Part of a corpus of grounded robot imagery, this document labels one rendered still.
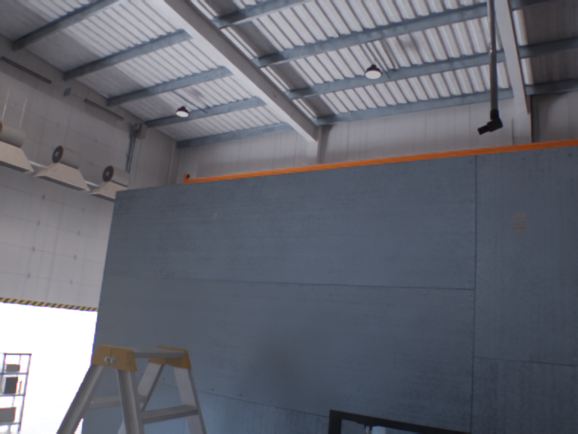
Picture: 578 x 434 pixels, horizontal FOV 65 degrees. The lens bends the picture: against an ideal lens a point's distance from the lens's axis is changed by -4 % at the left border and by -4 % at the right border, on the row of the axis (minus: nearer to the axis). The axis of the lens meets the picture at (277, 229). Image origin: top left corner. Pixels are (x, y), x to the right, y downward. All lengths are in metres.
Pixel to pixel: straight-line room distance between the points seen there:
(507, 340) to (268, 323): 1.04
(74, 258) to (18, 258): 1.48
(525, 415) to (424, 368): 0.39
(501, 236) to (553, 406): 0.63
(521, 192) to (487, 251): 0.26
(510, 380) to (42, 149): 11.59
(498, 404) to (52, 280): 11.33
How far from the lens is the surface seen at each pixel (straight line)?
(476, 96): 11.56
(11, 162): 11.12
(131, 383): 1.76
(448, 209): 2.03
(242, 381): 2.36
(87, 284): 13.01
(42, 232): 12.27
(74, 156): 11.94
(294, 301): 2.21
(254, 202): 2.44
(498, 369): 1.93
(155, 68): 11.97
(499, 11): 8.38
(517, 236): 1.97
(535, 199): 2.00
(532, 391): 1.93
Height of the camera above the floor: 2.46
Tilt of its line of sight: 11 degrees up
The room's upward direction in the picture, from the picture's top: 5 degrees clockwise
